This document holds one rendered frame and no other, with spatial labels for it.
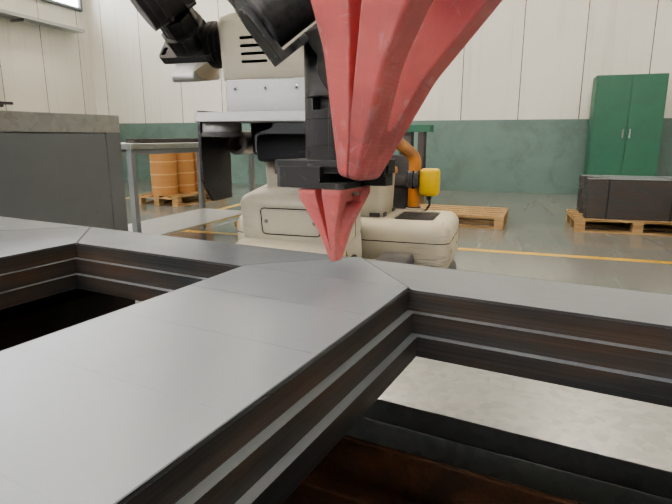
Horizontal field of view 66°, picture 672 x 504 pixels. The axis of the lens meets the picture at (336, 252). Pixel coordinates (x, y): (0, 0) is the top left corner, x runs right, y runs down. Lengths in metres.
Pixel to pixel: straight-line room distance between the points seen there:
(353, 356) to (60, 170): 1.00
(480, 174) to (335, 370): 9.90
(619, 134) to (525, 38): 2.32
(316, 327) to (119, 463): 0.17
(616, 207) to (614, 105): 3.64
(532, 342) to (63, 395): 0.33
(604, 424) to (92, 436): 0.56
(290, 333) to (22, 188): 0.94
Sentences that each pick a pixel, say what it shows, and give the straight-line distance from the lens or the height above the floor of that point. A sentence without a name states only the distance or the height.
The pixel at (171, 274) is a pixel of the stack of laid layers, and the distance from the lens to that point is 0.61.
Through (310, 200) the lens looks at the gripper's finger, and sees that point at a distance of 0.49.
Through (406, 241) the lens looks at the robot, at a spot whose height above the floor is 0.77.
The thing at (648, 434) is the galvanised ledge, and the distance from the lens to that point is 0.70.
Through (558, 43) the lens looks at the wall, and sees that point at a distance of 10.31.
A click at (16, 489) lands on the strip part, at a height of 0.87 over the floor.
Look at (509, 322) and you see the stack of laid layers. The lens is 0.45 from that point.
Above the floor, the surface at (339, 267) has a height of 0.87.
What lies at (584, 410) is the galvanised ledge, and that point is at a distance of 0.72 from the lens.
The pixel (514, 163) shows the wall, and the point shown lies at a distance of 10.19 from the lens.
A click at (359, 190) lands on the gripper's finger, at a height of 0.95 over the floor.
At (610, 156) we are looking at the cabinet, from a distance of 9.66.
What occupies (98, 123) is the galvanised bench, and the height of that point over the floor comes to 1.03.
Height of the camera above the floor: 1.00
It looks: 12 degrees down
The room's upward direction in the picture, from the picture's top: straight up
